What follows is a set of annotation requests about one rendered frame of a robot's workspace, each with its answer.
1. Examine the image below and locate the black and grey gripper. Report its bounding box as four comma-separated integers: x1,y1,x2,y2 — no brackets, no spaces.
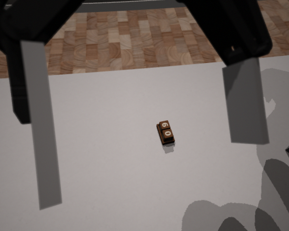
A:
0,0,273,210

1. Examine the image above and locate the brown wooden cube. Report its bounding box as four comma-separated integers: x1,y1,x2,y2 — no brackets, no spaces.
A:
159,120,170,133
162,129,174,142

